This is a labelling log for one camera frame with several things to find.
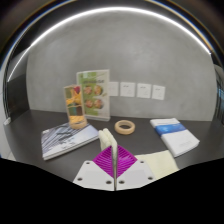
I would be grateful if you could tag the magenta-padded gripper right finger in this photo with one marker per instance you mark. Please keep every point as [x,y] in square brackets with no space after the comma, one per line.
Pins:
[136,175]

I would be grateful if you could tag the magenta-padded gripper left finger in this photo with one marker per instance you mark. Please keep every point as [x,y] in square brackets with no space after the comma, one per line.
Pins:
[90,175]

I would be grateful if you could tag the cream towel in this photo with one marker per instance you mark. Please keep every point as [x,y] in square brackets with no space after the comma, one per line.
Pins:
[106,138]

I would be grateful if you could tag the grey patterned magazine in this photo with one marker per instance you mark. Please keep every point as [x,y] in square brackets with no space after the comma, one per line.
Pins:
[65,140]

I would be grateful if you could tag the beige tape roll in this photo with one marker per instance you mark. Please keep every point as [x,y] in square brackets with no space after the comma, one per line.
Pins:
[117,128]

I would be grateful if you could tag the white booklet with blue band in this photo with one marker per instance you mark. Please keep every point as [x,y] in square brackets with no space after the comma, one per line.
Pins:
[176,138]

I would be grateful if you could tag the small sign on wooden base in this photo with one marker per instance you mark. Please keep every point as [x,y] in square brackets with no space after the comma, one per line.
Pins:
[75,106]

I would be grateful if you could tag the acrylic stand with green flyer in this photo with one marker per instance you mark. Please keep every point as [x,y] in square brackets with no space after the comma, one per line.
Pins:
[95,96]

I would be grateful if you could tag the curved ceiling light strip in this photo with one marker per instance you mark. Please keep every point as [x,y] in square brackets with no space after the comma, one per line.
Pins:
[110,9]

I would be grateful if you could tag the white wall socket plates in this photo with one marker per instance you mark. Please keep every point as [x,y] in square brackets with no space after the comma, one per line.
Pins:
[127,89]

